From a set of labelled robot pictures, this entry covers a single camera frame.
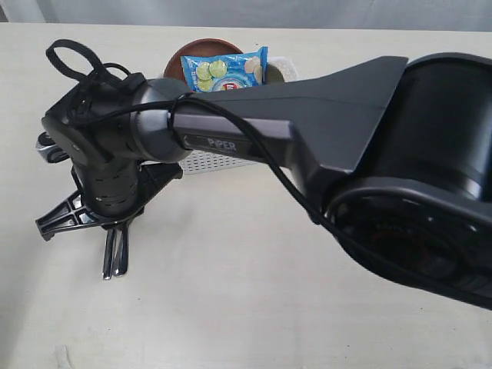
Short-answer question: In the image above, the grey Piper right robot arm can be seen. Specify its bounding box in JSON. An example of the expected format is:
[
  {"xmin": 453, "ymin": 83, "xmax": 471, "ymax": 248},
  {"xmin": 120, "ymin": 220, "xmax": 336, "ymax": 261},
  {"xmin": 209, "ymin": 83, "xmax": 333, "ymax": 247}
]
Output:
[{"xmin": 37, "ymin": 53, "xmax": 491, "ymax": 309}]

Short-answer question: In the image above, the silver table knife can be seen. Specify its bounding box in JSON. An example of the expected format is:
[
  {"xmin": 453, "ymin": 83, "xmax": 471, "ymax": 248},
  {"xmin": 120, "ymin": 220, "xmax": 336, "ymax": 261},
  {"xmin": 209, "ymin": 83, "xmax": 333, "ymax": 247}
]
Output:
[{"xmin": 102, "ymin": 228, "xmax": 117, "ymax": 280}]

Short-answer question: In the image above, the silver fork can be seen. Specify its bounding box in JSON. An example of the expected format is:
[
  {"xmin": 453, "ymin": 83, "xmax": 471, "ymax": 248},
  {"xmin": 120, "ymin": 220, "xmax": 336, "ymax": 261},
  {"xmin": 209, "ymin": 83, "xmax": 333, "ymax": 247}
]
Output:
[{"xmin": 112, "ymin": 222, "xmax": 129, "ymax": 277}]

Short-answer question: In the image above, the blue Lays chips bag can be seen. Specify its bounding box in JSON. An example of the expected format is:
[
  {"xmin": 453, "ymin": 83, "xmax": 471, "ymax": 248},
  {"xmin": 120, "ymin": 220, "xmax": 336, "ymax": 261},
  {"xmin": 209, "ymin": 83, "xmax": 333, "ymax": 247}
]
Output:
[{"xmin": 181, "ymin": 46, "xmax": 269, "ymax": 93}]

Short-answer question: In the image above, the white perforated plastic basket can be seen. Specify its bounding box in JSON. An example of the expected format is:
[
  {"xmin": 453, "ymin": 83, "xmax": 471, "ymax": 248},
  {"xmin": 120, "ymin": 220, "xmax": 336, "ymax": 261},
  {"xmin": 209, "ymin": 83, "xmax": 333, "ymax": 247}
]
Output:
[{"xmin": 179, "ymin": 56, "xmax": 299, "ymax": 175}]

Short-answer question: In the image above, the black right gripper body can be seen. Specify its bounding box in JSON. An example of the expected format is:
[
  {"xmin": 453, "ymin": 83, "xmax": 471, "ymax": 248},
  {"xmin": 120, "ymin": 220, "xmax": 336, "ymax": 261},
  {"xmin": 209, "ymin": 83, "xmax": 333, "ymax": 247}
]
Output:
[{"xmin": 71, "ymin": 160, "xmax": 183, "ymax": 229}]

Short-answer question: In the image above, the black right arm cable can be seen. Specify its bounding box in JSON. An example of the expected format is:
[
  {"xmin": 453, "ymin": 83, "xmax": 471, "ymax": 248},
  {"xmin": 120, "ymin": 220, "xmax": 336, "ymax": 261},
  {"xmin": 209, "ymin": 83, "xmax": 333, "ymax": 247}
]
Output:
[{"xmin": 45, "ymin": 38, "xmax": 492, "ymax": 304}]

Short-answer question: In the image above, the brown round plate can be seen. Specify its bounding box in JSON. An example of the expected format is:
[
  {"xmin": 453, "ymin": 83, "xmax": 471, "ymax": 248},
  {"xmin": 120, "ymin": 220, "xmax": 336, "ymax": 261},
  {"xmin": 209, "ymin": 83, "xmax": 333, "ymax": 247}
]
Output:
[{"xmin": 163, "ymin": 38, "xmax": 242, "ymax": 82}]

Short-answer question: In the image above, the speckled white ceramic bowl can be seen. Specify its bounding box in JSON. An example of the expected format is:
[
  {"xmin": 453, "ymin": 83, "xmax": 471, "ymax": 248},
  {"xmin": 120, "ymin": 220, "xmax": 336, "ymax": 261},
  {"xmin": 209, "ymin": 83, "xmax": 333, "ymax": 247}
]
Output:
[{"xmin": 265, "ymin": 63, "xmax": 285, "ymax": 85}]

